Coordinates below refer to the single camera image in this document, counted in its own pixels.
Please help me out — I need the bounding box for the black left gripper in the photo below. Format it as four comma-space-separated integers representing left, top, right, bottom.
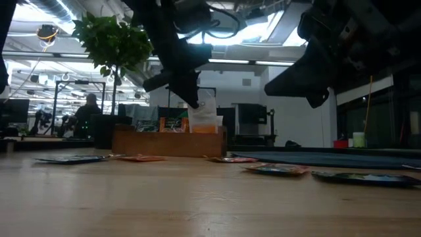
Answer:
131, 0, 213, 109

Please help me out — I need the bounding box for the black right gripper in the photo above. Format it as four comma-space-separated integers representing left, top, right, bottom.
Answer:
264, 0, 421, 109

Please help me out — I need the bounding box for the dark blue tea bag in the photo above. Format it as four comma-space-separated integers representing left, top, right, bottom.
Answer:
136, 119, 161, 133
34, 155, 109, 165
310, 171, 421, 189

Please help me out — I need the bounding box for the wooden tea organiser box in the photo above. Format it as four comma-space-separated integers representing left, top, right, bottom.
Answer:
111, 124, 228, 158

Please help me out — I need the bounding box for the black partition screen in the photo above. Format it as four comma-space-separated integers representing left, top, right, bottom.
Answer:
157, 105, 236, 133

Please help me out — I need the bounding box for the black tripod stand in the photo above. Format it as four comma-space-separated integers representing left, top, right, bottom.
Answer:
266, 108, 277, 147

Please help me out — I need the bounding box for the long ceiling light strip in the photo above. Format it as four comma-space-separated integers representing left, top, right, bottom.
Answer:
147, 56, 296, 68
0, 50, 91, 60

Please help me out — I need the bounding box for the pale green cup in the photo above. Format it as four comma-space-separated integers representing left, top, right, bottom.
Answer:
352, 131, 366, 149

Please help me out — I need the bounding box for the dark round mat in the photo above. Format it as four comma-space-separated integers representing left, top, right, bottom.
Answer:
230, 150, 421, 171

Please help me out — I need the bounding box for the green plant in black pot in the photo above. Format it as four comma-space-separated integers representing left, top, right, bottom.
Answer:
70, 12, 155, 151

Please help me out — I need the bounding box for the black computer monitor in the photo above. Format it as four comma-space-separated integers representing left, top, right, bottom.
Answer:
0, 98, 30, 124

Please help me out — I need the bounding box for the black gantry frame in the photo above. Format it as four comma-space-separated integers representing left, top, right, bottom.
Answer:
168, 85, 218, 128
51, 79, 107, 130

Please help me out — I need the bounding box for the yellow hanging cable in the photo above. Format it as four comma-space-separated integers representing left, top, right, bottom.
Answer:
362, 75, 374, 133

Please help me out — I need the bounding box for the black wall screen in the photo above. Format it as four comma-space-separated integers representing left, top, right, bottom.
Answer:
237, 103, 268, 125

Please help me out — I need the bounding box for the black yellow cable reel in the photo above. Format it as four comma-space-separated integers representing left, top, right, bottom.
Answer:
35, 23, 61, 43

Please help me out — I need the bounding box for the black aluminium table frame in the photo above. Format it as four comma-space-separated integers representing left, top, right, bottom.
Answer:
0, 140, 421, 156

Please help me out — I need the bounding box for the silver ceiling air duct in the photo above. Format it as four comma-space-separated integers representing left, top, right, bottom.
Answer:
19, 0, 83, 34

